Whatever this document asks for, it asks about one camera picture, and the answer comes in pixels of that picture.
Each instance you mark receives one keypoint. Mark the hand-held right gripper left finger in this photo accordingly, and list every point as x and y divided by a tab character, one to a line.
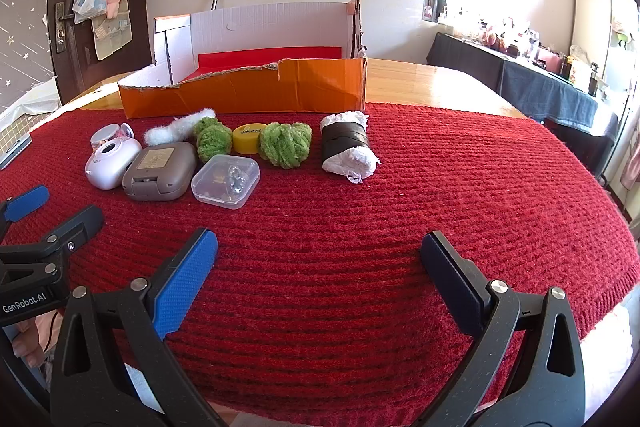
185	287

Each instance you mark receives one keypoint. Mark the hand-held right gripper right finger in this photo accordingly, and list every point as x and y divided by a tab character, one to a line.
445	272

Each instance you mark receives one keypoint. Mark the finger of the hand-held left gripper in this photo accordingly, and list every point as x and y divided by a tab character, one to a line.
75	227
27	202

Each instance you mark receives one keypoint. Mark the white mini camera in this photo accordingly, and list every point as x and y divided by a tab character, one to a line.
107	162

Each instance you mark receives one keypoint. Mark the grey hard case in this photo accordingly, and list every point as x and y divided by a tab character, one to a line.
160	172

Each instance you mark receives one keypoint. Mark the clear plastic box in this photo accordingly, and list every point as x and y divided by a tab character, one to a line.
225	182

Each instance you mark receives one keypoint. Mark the white fuzzy star hair clip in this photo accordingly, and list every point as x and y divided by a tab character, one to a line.
170	132

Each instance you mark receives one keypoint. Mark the green fuzzy scrunchie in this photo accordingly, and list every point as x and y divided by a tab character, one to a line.
285	147
212	142

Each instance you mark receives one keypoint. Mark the yellow round tin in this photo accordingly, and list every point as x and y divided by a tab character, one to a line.
247	142

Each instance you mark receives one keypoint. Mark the rice ball plush toy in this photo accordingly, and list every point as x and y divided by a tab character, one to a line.
345	142

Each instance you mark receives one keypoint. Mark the orange cardboard box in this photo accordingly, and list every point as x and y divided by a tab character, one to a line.
250	92

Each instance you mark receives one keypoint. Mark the person's left hand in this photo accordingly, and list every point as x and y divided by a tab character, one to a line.
30	347

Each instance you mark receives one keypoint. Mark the grey tablet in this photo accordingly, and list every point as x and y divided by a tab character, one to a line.
15	151

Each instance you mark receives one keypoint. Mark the white plastic sheet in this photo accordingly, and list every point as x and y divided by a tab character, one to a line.
30	99

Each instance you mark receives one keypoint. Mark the red knitted blanket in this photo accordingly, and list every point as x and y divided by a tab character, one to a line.
325	217

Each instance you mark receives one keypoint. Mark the beige hanging organizer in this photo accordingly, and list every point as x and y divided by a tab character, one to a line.
112	37

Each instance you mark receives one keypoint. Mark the dark cloth covered table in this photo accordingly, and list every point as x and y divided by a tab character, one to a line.
550	97

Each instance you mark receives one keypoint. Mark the white wardrobe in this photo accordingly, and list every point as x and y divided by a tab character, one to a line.
592	17

